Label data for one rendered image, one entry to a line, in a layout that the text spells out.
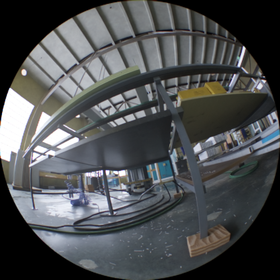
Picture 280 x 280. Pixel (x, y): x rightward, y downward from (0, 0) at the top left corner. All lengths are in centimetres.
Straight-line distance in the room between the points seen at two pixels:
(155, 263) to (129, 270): 10
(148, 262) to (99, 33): 847
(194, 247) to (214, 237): 8
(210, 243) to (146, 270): 24
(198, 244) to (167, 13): 914
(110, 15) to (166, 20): 373
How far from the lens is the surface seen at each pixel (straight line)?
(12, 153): 773
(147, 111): 81
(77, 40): 847
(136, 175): 261
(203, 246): 44
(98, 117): 80
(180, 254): 49
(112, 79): 57
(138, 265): 48
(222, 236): 46
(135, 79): 54
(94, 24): 817
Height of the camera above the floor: 37
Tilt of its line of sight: 22 degrees up
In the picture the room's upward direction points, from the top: 12 degrees counter-clockwise
